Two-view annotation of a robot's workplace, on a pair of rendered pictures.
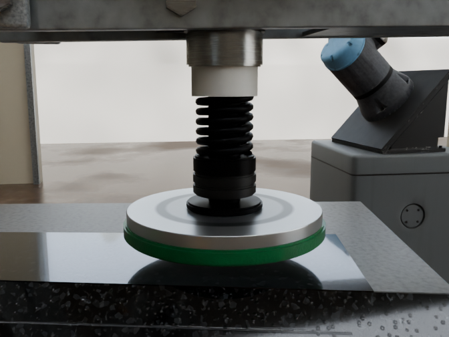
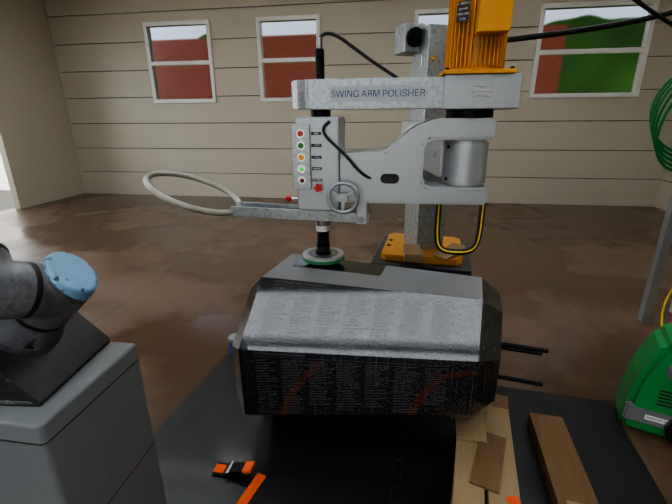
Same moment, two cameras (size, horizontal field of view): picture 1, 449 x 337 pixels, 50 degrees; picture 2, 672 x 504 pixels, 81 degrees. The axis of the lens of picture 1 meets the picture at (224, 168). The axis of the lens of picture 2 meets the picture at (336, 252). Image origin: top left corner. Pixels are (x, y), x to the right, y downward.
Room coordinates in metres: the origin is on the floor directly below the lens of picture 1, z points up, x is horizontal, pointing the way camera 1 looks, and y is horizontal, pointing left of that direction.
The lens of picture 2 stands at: (2.33, 0.63, 1.58)
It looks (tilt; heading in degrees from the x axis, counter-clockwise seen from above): 19 degrees down; 197
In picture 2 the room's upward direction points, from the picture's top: straight up
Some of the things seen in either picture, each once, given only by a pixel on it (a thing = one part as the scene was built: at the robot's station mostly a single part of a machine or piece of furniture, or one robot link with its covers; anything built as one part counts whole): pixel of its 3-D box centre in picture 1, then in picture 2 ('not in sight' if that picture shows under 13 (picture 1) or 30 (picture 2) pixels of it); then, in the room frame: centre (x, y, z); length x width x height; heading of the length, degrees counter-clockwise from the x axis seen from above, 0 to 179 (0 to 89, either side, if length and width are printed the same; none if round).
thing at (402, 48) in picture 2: not in sight; (409, 39); (-0.21, 0.29, 2.00); 0.20 x 0.18 x 0.15; 3
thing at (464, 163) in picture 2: not in sight; (464, 161); (0.41, 0.65, 1.39); 0.19 x 0.19 x 0.20
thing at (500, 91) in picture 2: not in sight; (398, 98); (0.46, 0.35, 1.66); 0.96 x 0.25 x 0.17; 100
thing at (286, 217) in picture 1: (224, 211); (323, 253); (0.52, 0.00, 0.92); 0.21 x 0.21 x 0.01
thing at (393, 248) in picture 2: not in sight; (422, 247); (-0.21, 0.44, 0.76); 0.49 x 0.49 x 0.05; 3
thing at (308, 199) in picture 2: not in sight; (338, 166); (0.50, 0.08, 1.36); 0.36 x 0.22 x 0.45; 100
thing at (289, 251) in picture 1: (224, 214); (323, 254); (0.52, 0.00, 0.91); 0.22 x 0.22 x 0.04
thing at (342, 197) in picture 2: not in sight; (343, 196); (0.61, 0.14, 1.24); 0.15 x 0.10 x 0.15; 100
